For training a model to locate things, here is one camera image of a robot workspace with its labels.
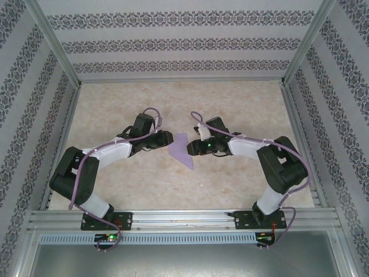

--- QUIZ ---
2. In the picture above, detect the purple paper sheet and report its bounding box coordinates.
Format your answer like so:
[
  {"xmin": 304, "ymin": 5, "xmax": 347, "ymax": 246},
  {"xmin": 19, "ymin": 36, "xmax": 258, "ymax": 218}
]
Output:
[{"xmin": 167, "ymin": 132, "xmax": 195, "ymax": 171}]

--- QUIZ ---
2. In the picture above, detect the grey metal sheet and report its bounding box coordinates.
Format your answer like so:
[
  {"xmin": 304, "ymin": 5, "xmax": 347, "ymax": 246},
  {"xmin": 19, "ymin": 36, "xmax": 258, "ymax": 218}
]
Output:
[{"xmin": 28, "ymin": 244, "xmax": 352, "ymax": 277}]

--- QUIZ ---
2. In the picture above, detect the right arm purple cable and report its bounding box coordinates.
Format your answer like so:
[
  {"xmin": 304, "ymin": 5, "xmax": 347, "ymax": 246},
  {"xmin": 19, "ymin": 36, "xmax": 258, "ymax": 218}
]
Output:
[{"xmin": 190, "ymin": 111, "xmax": 314, "ymax": 249}]

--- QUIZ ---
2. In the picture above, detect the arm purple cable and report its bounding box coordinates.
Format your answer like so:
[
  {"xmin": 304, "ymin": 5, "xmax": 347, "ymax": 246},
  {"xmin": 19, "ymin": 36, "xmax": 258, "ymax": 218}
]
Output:
[
  {"xmin": 69, "ymin": 107, "xmax": 164, "ymax": 253},
  {"xmin": 190, "ymin": 111, "xmax": 314, "ymax": 249}
]

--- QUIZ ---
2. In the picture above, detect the aluminium rear rail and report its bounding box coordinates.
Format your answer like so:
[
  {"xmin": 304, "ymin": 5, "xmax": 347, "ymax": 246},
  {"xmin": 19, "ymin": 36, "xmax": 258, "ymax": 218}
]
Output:
[{"xmin": 77, "ymin": 76, "xmax": 286, "ymax": 84}]

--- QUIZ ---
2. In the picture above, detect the aluminium mounting rail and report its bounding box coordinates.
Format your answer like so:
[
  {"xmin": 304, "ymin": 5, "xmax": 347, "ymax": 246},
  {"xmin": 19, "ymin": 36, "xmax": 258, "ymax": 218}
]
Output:
[{"xmin": 27, "ymin": 209, "xmax": 342, "ymax": 231}]

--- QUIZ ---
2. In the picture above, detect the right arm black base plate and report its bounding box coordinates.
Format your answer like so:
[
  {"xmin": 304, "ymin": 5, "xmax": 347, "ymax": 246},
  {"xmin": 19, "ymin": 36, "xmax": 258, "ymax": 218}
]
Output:
[{"xmin": 227, "ymin": 209, "xmax": 286, "ymax": 231}]

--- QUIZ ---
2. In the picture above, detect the aluminium side rail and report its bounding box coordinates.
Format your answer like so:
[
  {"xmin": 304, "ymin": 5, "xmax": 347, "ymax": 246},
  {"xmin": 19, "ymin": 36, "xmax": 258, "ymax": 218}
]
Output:
[
  {"xmin": 281, "ymin": 83, "xmax": 328, "ymax": 208},
  {"xmin": 39, "ymin": 85, "xmax": 83, "ymax": 211}
]

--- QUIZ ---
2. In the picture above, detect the slotted grey cable duct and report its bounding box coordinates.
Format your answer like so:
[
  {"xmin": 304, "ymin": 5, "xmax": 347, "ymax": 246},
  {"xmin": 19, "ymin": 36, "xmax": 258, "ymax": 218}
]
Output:
[{"xmin": 39, "ymin": 232, "xmax": 277, "ymax": 245}]

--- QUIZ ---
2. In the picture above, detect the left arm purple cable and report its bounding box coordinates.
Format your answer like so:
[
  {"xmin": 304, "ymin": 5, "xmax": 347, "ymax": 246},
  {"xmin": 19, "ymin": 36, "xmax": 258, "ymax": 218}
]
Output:
[{"xmin": 69, "ymin": 107, "xmax": 164, "ymax": 253}]

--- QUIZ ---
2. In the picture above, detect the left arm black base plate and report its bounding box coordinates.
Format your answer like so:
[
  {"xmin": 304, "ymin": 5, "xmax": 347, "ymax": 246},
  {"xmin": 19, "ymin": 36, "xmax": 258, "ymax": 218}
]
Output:
[{"xmin": 80, "ymin": 212, "xmax": 134, "ymax": 231}]

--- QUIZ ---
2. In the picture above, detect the aluminium frame post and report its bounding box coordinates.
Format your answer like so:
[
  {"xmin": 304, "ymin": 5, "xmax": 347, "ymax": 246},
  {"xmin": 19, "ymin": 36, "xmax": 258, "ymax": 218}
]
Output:
[
  {"xmin": 24, "ymin": 0, "xmax": 83, "ymax": 87},
  {"xmin": 281, "ymin": 0, "xmax": 338, "ymax": 86}
]

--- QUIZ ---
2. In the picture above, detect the aluminium frame bar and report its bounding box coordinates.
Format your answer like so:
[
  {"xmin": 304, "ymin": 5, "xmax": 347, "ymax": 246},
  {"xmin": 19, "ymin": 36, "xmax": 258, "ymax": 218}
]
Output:
[
  {"xmin": 11, "ymin": 227, "xmax": 40, "ymax": 277},
  {"xmin": 336, "ymin": 227, "xmax": 363, "ymax": 277}
]

